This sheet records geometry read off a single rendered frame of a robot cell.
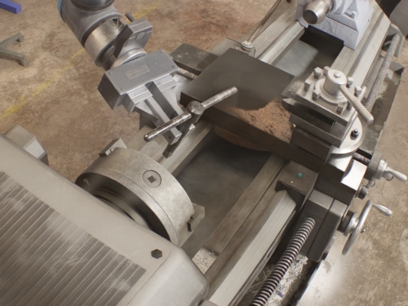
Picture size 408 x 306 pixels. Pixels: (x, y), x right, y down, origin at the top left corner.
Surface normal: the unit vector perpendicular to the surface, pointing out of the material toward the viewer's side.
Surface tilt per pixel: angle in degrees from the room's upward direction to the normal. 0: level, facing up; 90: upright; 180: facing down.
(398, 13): 121
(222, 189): 15
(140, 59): 22
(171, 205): 46
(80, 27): 72
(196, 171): 9
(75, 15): 100
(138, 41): 111
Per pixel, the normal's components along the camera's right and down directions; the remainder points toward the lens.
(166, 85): 0.39, -0.49
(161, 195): 0.55, -0.33
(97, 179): -0.52, 0.57
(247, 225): 0.08, -0.70
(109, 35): 0.02, -0.24
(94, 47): -0.59, 0.27
